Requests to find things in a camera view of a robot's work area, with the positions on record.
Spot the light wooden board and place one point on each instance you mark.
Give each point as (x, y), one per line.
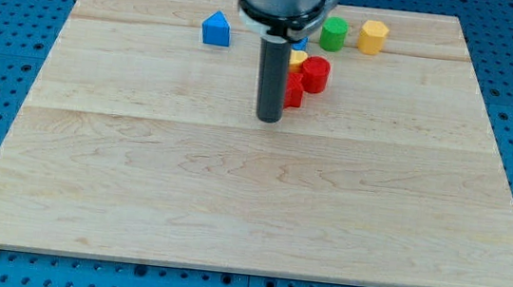
(139, 143)

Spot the blue triangular prism block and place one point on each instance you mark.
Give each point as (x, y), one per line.
(216, 30)

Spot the small blue block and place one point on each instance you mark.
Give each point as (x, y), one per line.
(300, 45)

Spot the dark grey cylindrical pointer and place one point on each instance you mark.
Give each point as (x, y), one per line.
(272, 78)

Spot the red star block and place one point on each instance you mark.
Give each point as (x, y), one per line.
(294, 90)

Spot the small yellow block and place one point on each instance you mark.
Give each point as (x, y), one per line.
(297, 58)

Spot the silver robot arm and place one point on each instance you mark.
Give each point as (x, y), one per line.
(279, 24)

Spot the yellow hexagon block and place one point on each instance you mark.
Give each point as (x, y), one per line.
(372, 37)

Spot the green cylinder block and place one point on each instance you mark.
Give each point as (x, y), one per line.
(333, 34)

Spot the red cylinder block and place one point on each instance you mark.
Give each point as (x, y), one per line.
(316, 71)

